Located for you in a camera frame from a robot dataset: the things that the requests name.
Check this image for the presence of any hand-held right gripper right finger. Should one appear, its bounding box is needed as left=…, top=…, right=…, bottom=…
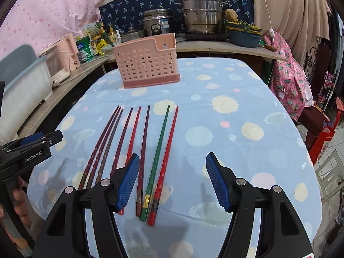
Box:
left=206, top=152, right=315, bottom=258

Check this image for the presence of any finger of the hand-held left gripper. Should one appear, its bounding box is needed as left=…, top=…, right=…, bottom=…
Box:
left=38, top=130, right=63, bottom=151
left=0, top=132, right=44, bottom=151

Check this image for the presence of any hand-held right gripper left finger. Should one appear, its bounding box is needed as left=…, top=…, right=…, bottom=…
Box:
left=31, top=153, right=141, bottom=258

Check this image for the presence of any dark maroon chopstick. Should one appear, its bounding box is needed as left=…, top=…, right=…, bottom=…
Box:
left=136, top=105, right=150, bottom=217

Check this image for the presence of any grey-brown chopstick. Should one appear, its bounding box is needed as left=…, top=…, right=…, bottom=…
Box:
left=97, top=109, right=124, bottom=184

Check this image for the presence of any green chopstick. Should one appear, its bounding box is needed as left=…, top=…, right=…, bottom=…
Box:
left=140, top=105, right=170, bottom=221

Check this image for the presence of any red chopstick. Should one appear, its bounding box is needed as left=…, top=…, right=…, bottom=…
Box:
left=118, top=106, right=142, bottom=215
left=147, top=106, right=179, bottom=226

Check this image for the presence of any pink perforated utensil basket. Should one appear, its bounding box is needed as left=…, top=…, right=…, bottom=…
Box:
left=113, top=33, right=180, bottom=89

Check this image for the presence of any person's left hand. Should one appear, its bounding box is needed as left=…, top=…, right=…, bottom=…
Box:
left=12, top=177, right=31, bottom=219

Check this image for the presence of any blue dotted tablecloth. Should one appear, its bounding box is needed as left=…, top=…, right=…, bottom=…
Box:
left=27, top=56, right=323, bottom=258

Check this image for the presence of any white plastic tub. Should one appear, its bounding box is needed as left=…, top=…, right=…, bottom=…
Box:
left=0, top=44, right=54, bottom=146

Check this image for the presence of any white glass jug appliance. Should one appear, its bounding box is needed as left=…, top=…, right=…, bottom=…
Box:
left=38, top=45, right=71, bottom=87

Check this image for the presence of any grey woodgrain side table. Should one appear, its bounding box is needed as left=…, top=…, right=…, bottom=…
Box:
left=16, top=55, right=111, bottom=140

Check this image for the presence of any pink electric kettle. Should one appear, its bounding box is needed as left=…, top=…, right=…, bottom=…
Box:
left=56, top=33, right=81, bottom=72

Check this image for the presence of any green tin can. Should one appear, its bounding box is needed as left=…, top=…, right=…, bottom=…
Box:
left=75, top=36, right=94, bottom=61

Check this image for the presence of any red plastic stool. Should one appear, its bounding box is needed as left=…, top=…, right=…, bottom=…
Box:
left=306, top=115, right=337, bottom=167

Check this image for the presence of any white carton box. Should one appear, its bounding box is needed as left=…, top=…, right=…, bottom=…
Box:
left=82, top=23, right=100, bottom=38

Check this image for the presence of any yellow pump soap bottle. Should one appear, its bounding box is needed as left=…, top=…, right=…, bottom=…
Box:
left=107, top=25, right=120, bottom=45

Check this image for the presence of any pink dotted sheet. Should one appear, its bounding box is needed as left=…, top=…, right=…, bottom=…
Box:
left=0, top=0, right=120, bottom=60

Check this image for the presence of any small pot with glass lid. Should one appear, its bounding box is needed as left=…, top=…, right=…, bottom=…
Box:
left=120, top=27, right=146, bottom=43

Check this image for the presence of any pink pineapple print cloth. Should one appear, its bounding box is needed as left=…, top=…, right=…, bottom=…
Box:
left=269, top=32, right=315, bottom=122

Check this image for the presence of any white countertop board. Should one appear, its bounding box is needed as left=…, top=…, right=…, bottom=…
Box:
left=175, top=40, right=288, bottom=61

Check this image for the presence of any blue bowl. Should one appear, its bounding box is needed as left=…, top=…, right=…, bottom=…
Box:
left=227, top=29, right=262, bottom=48

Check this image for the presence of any black induction cooker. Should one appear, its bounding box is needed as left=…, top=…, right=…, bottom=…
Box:
left=176, top=33, right=229, bottom=42

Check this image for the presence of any hanging pink garment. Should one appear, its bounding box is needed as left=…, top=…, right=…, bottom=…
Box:
left=317, top=71, right=336, bottom=105

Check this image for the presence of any navy printed cloth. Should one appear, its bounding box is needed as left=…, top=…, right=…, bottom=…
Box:
left=99, top=0, right=255, bottom=34

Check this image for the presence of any stainless steel rice cooker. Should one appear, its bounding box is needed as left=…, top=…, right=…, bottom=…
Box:
left=142, top=9, right=174, bottom=37

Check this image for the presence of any black ornamental metal chair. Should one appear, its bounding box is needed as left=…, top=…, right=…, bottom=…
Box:
left=305, top=43, right=339, bottom=113

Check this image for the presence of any yellow bowl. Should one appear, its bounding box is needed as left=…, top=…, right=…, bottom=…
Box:
left=225, top=21, right=263, bottom=35

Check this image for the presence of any stainless steel steamer pot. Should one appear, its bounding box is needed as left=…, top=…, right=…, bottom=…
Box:
left=173, top=0, right=232, bottom=35

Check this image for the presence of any beige curtain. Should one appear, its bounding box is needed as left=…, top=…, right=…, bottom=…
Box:
left=250, top=0, right=332, bottom=60

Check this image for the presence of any grey metal frame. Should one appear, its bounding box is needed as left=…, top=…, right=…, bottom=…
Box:
left=314, top=149, right=344, bottom=191

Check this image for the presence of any white cord with switch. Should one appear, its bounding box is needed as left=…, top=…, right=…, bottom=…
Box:
left=257, top=0, right=277, bottom=39

